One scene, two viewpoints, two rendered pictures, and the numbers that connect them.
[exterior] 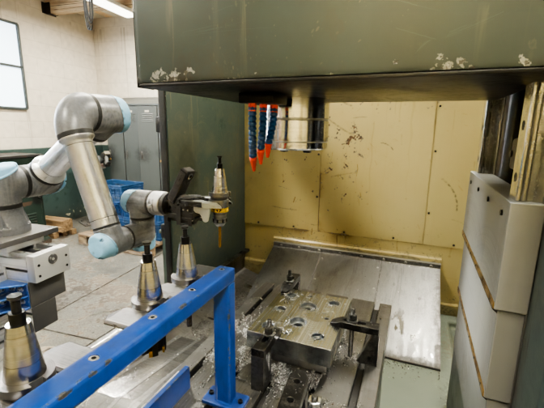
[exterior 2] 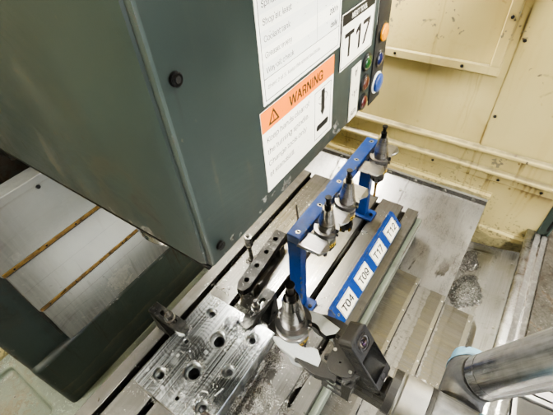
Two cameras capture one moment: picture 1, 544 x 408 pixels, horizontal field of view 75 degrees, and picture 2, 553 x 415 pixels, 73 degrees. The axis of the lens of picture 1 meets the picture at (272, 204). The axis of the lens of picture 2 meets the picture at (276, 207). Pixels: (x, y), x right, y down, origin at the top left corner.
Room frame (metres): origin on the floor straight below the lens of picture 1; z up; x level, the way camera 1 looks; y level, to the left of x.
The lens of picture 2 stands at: (1.31, 0.23, 1.92)
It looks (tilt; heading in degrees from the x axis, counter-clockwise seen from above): 45 degrees down; 196
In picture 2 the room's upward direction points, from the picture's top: 5 degrees counter-clockwise
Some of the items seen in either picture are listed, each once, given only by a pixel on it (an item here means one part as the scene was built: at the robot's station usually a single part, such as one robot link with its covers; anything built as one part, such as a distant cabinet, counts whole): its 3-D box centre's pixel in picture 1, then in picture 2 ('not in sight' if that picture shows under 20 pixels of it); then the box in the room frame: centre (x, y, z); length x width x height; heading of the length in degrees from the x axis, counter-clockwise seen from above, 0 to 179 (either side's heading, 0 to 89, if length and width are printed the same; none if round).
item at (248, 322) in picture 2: (267, 347); (259, 312); (0.81, 0.01, 0.97); 0.13 x 0.03 x 0.15; 158
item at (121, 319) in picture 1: (127, 318); (355, 191); (0.53, 0.23, 1.21); 0.07 x 0.05 x 0.01; 68
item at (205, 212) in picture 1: (206, 211); (315, 326); (0.99, 0.19, 1.29); 0.09 x 0.03 x 0.06; 55
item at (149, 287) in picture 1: (149, 278); (347, 190); (0.58, 0.21, 1.26); 0.04 x 0.04 x 0.07
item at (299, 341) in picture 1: (303, 321); (207, 359); (0.96, -0.10, 0.97); 0.29 x 0.23 x 0.05; 158
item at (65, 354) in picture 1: (67, 357); (372, 169); (0.43, 0.27, 1.21); 0.07 x 0.05 x 0.01; 68
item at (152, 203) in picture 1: (159, 203); (409, 399); (1.08, 0.35, 1.29); 0.08 x 0.05 x 0.08; 158
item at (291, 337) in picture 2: (219, 196); (293, 322); (1.01, 0.15, 1.33); 0.06 x 0.06 x 0.03
